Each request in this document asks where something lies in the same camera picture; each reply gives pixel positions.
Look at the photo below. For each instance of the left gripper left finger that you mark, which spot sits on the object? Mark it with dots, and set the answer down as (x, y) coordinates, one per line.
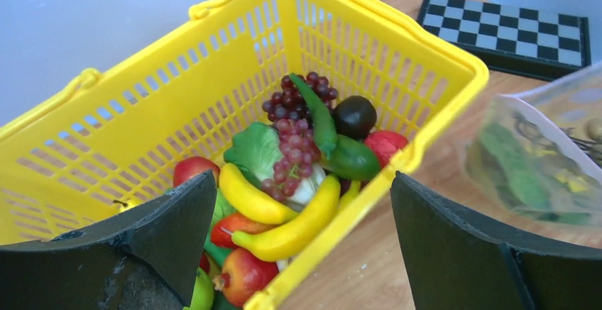
(144, 258)

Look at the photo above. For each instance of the green lettuce head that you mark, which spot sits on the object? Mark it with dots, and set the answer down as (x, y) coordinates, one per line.
(254, 151)

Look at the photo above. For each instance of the green apple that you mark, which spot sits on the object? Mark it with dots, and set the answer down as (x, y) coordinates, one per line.
(203, 294)

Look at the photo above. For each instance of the clear zip top bag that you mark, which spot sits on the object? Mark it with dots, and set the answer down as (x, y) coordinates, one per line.
(569, 101)

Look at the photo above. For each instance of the red strawberry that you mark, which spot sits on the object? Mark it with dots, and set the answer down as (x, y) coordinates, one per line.
(385, 144)

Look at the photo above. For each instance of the green leafy vegetable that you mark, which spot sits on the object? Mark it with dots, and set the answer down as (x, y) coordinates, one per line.
(533, 182)

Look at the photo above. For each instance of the green cucumber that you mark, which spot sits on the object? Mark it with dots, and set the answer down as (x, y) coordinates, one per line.
(351, 160)

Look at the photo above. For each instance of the folded black chessboard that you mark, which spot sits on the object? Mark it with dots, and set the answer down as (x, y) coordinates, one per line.
(526, 42)

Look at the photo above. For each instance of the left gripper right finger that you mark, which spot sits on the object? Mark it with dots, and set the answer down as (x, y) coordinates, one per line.
(458, 258)

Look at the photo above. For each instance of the red apple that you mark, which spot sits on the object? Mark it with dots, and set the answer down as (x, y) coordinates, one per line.
(242, 275)
(191, 167)

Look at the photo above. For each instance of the purple grape bunch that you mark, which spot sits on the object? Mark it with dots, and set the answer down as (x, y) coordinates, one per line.
(296, 124)

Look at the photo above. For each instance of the single yellow banana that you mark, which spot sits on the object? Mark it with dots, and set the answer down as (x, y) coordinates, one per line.
(250, 201)

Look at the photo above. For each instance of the yellow plastic basket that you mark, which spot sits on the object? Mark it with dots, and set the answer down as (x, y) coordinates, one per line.
(109, 141)

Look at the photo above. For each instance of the dark avocado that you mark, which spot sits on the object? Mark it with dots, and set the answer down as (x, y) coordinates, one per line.
(354, 117)

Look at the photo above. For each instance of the green chili pepper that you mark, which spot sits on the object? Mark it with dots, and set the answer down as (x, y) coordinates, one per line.
(325, 136)

